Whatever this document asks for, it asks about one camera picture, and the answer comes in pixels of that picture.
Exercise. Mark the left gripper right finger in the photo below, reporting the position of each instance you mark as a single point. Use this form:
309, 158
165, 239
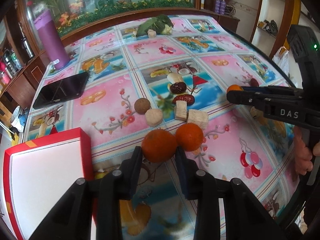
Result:
245, 216

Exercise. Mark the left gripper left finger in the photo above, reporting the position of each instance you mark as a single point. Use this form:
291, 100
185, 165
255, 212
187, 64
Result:
71, 217

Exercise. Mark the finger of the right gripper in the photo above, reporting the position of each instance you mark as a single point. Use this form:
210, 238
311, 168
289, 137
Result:
277, 90
255, 98

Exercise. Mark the dark red date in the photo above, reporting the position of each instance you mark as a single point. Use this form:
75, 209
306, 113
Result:
178, 88
253, 83
189, 99

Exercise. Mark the small orange tangerine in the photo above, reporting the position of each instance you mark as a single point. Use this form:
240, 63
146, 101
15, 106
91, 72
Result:
234, 88

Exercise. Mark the white yam chunk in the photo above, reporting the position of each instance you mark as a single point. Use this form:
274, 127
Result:
180, 110
200, 118

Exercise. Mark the large orange tangerine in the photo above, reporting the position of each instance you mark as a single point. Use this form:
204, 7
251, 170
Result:
159, 146
189, 136

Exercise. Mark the round white yam piece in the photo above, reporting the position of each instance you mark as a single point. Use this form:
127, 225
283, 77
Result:
154, 117

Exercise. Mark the brown round longan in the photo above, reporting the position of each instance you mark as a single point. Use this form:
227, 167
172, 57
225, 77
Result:
142, 105

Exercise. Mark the person's right hand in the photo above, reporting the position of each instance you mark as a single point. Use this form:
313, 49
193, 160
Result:
303, 154

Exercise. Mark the white plastic bag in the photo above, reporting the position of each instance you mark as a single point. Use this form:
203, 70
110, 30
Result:
281, 59

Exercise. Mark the red white gift box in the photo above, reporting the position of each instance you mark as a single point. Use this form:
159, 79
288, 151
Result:
38, 172

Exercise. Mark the colourful printed tablecloth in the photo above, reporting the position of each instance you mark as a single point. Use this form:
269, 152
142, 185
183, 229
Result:
238, 141

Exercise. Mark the purple bottles on cabinet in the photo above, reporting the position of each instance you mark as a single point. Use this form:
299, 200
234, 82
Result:
220, 6

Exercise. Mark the green leafy vegetable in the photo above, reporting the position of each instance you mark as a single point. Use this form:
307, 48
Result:
161, 24

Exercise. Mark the small beige ginger piece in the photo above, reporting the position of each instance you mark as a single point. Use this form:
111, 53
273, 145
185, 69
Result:
151, 33

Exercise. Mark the black smartphone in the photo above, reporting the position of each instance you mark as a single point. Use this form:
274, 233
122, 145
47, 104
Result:
63, 90

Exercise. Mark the purple thermos bottle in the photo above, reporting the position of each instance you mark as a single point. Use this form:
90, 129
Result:
50, 39

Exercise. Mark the black thermos flask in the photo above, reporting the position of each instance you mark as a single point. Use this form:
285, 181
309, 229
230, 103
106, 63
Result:
27, 48

